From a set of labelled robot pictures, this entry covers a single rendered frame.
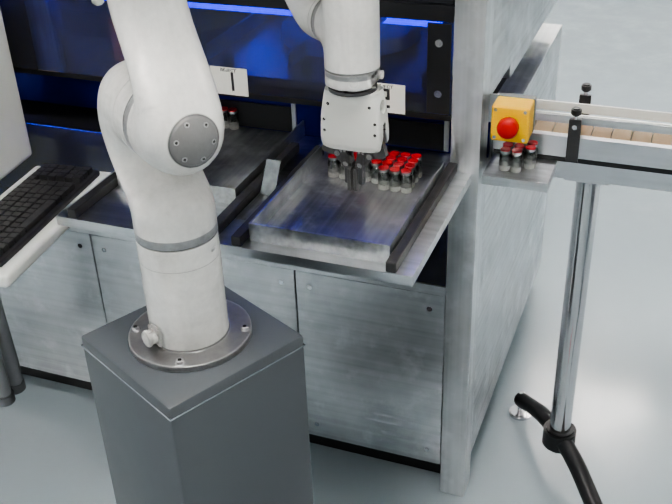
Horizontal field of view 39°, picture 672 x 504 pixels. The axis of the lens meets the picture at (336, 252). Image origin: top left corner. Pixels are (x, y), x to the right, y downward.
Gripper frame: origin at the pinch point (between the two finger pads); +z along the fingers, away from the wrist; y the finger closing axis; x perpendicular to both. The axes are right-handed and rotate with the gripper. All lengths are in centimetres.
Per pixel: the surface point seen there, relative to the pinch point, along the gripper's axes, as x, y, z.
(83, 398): -40, 100, 104
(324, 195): -20.6, 14.1, 15.9
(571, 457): -47, -35, 92
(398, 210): -19.0, -1.2, 15.9
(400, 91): -38.1, 4.4, 0.4
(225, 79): -38, 43, 2
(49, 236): -3, 66, 24
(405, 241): -5.6, -6.7, 14.1
